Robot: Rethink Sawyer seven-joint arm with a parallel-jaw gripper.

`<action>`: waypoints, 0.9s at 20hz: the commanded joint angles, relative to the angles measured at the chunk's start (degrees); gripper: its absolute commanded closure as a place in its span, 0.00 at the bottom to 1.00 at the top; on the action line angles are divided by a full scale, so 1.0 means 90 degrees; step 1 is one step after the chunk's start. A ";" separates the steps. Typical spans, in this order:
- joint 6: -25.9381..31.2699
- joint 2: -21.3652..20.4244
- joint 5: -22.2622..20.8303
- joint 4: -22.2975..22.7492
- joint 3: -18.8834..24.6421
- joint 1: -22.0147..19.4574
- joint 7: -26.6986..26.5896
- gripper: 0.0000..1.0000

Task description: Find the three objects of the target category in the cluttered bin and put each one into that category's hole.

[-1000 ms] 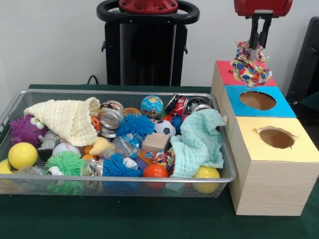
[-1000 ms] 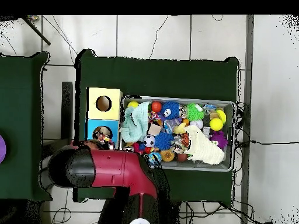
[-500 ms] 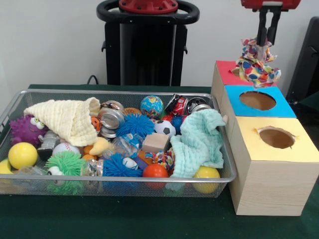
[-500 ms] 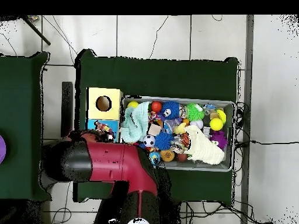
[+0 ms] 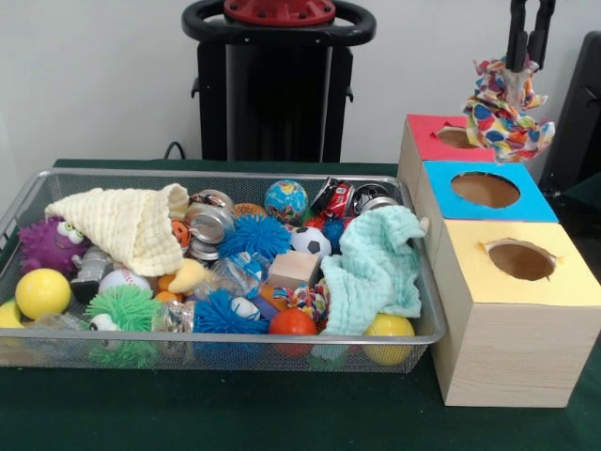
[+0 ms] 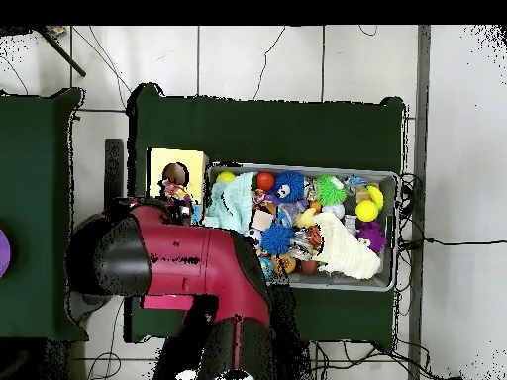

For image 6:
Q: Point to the wooden box with three holes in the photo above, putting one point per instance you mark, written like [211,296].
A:
[194,162]

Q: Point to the yellow ball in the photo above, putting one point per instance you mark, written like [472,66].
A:
[367,211]
[226,177]

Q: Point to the shallow clear mesh bin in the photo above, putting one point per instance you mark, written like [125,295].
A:
[341,283]

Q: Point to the purple spiky toy with eyes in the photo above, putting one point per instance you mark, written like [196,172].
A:
[372,236]

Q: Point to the multicolour confetti cloth toy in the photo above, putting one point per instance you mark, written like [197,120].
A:
[176,192]

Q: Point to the small soccer ball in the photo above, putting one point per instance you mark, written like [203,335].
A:
[254,234]

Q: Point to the cream knitted cloth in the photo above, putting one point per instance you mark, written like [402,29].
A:
[344,252]

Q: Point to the green fuzzy toy with eyes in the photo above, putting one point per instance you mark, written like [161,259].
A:
[331,190]

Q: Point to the globe print ball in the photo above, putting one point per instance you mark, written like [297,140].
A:
[269,269]

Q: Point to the mint green cloth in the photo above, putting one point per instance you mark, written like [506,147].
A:
[226,202]

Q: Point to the blue spiky rubber ball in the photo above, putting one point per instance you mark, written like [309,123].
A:
[277,239]

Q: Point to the dark green table cloth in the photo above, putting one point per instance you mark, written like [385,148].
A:
[36,198]
[261,127]

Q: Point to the purple round object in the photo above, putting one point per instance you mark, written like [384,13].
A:
[3,253]

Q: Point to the orange ball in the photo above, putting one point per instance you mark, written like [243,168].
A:
[265,181]

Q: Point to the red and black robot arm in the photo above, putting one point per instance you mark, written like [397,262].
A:
[198,269]

